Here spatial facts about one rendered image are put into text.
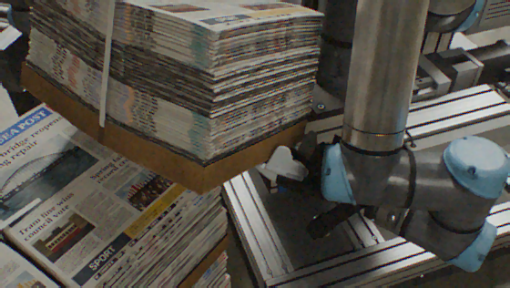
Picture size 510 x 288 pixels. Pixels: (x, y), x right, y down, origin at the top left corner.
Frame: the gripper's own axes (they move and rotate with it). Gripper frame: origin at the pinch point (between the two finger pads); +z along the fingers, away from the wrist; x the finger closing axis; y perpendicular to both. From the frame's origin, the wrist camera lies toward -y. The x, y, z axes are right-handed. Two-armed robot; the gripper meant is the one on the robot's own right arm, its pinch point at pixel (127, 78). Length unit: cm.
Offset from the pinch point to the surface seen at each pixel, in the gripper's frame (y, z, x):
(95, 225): -8.9, 23.7, -26.6
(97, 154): -5.6, 12.5, -17.2
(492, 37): -4, 33, 221
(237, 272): -71, 13, 44
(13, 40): -3.2, -33.4, -3.2
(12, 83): -13.5, -33.1, -3.7
